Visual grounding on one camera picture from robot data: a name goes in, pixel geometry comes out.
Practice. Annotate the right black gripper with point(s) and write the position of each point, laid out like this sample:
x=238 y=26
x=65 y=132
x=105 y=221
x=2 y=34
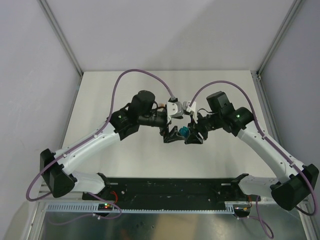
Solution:
x=197 y=126

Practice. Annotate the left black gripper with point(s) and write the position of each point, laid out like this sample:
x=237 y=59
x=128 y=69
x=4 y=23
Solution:
x=172 y=136

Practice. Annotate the teal pill box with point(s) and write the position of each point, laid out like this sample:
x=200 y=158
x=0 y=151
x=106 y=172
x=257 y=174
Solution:
x=184 y=131

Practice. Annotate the clear pill bottle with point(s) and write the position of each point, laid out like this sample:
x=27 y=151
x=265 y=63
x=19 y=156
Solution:
x=161 y=105

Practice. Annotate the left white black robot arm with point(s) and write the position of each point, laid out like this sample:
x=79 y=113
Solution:
x=59 y=168

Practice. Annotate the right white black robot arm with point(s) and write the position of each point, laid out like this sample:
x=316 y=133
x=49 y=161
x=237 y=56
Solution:
x=293 y=181

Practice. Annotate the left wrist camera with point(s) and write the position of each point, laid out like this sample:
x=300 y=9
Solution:
x=174 y=110

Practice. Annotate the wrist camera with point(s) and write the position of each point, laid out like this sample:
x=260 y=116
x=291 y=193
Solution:
x=174 y=110
x=189 y=108

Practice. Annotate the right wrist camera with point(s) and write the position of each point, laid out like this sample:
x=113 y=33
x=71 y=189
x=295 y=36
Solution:
x=189 y=108

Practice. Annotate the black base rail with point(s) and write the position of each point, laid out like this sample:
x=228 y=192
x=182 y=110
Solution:
x=174 y=193

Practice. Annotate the shiny metal base plate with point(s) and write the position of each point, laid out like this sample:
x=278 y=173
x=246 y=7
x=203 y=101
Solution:
x=130 y=226

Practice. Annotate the grey slotted cable duct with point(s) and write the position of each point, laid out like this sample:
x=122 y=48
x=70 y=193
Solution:
x=97 y=207

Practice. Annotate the right aluminium frame post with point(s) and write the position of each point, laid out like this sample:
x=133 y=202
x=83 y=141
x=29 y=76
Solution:
x=280 y=34

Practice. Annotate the aluminium frame post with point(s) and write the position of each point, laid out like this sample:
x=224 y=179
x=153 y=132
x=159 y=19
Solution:
x=50 y=16
x=280 y=34

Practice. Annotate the left aluminium frame post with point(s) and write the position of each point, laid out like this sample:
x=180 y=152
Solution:
x=50 y=16

